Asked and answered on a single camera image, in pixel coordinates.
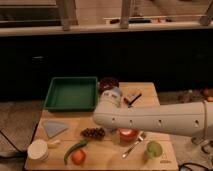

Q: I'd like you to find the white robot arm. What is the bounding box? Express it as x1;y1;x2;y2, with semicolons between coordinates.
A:
93;90;213;140

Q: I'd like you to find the green chili pepper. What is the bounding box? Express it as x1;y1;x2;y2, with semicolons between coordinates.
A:
63;139;88;165

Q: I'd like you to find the orange bowl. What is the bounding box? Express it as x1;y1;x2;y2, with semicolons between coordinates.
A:
118;129;138;143

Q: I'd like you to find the small yellow piece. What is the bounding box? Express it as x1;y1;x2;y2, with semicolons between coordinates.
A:
47;140;61;148

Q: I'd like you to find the green cup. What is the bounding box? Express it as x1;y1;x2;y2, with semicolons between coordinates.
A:
145;141;163;159

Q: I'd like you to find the brown black brush block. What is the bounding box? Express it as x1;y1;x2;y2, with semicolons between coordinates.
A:
124;89;142;105

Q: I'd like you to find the green plastic tray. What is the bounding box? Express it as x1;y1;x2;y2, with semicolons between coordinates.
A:
44;77;98;112

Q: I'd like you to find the dark red bowl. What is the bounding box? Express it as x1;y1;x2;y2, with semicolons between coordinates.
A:
99;77;119;93

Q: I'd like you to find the orange tomato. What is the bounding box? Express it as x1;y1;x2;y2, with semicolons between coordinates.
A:
71;149;86;165

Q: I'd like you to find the metal spoon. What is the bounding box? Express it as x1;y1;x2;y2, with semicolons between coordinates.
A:
122;132;146;158

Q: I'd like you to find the blue triangular cloth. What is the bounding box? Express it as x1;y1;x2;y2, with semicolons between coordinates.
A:
43;120;69;138

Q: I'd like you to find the bunch of dark grapes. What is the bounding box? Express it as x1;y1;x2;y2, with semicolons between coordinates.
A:
81;127;105;140

